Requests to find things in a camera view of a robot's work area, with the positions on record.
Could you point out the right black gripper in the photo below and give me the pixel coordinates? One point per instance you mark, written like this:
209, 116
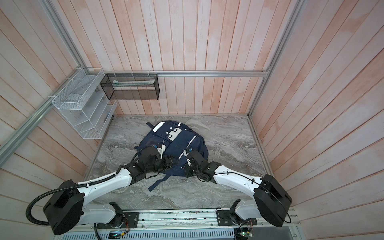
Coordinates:
187, 173

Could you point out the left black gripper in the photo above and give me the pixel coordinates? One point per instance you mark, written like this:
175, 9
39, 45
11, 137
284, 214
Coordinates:
168, 162

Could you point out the navy blue student backpack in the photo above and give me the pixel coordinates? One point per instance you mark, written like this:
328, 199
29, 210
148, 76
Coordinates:
176, 140

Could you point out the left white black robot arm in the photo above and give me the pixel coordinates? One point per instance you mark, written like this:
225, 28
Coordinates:
69, 206

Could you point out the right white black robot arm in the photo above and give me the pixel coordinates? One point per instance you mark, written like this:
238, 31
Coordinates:
270, 200

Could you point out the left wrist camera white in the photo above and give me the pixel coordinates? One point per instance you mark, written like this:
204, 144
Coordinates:
161, 150

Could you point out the aluminium front rail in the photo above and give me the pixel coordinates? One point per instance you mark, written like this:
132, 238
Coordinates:
189, 224

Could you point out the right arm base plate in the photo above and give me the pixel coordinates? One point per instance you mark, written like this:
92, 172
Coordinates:
230, 218

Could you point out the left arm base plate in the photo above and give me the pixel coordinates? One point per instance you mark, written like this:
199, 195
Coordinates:
128, 220

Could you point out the black mesh wall basket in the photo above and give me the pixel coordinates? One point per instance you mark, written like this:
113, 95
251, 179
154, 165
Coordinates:
131, 87

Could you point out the white wire mesh shelf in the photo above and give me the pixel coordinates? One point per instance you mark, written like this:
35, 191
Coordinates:
84, 104

